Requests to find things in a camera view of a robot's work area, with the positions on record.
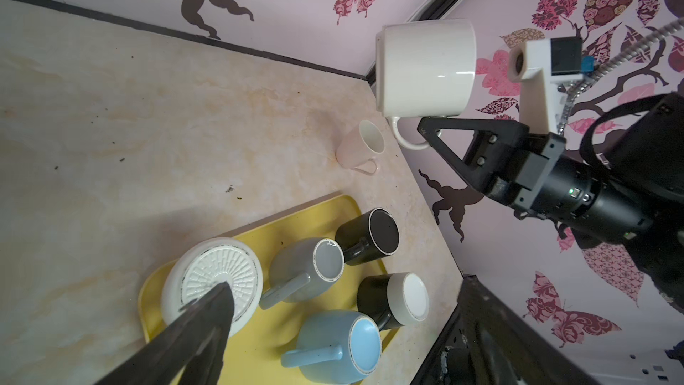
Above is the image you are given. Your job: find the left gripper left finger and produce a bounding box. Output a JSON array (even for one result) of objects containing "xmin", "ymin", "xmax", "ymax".
[{"xmin": 98, "ymin": 283, "xmax": 235, "ymax": 384}]

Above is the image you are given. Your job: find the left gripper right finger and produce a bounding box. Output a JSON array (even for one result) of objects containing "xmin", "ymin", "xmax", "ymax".
[{"xmin": 457, "ymin": 277, "xmax": 598, "ymax": 384}]

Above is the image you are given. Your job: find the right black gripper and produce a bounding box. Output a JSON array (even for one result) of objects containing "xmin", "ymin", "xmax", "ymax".
[{"xmin": 418, "ymin": 118, "xmax": 566, "ymax": 211}]

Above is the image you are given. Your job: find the white mug red interior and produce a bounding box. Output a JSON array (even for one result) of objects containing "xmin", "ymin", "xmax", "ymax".
[{"xmin": 375, "ymin": 19, "xmax": 477, "ymax": 151}]

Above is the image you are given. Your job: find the pale pink mug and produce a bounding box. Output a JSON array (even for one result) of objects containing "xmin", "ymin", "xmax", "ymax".
[{"xmin": 335, "ymin": 120, "xmax": 386, "ymax": 176}]

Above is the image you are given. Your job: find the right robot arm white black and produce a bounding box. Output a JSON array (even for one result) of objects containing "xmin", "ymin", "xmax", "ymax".
[{"xmin": 418, "ymin": 92, "xmax": 683, "ymax": 309}]

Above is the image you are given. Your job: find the white ribbed-base mug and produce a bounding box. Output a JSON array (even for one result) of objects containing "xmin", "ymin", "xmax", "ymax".
[{"xmin": 160, "ymin": 237, "xmax": 264, "ymax": 336}]

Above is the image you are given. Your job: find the all black mug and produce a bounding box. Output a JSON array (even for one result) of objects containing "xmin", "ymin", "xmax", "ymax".
[{"xmin": 334, "ymin": 208, "xmax": 400, "ymax": 266}]

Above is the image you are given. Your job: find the black mug white base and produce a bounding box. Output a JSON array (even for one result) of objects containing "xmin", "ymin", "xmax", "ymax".
[{"xmin": 357, "ymin": 273, "xmax": 430, "ymax": 331}]

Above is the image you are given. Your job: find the grey mug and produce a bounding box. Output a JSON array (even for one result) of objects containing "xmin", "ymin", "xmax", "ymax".
[{"xmin": 259, "ymin": 238, "xmax": 345, "ymax": 310}]

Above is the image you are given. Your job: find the light blue mug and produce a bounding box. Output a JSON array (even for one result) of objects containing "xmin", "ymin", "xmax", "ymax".
[{"xmin": 281, "ymin": 310, "xmax": 382, "ymax": 384}]

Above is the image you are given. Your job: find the yellow plastic tray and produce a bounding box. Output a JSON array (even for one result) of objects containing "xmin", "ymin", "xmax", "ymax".
[{"xmin": 137, "ymin": 194, "xmax": 402, "ymax": 385}]

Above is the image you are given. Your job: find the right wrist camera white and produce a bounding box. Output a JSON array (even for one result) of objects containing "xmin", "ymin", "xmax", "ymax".
[{"xmin": 508, "ymin": 37, "xmax": 584, "ymax": 135}]

